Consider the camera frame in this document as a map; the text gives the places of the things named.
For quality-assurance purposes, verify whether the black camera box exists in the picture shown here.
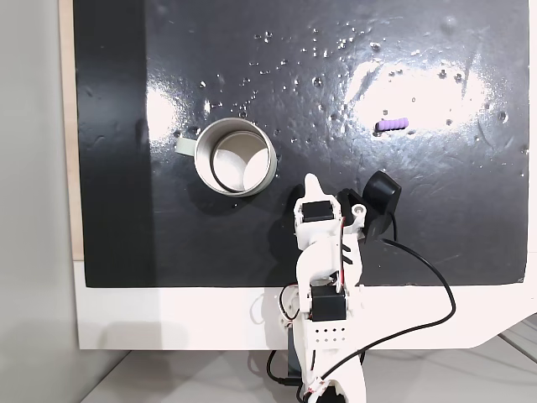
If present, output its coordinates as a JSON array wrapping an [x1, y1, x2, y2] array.
[[337, 170, 403, 245]]

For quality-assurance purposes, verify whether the pale green steel mug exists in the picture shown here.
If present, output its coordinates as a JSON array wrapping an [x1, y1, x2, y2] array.
[[175, 117, 279, 198]]

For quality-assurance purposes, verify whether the purple ribbed pen grip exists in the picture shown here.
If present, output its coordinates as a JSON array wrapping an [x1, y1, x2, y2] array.
[[376, 118, 409, 132]]

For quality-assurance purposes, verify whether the black camera cable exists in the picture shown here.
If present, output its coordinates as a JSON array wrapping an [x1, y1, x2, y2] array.
[[312, 212, 457, 390]]

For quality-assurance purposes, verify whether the black table mat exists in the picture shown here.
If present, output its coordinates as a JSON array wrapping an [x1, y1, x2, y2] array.
[[72, 0, 530, 290]]

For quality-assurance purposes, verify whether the black power cable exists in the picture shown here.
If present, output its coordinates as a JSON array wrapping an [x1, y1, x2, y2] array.
[[266, 348, 303, 388]]

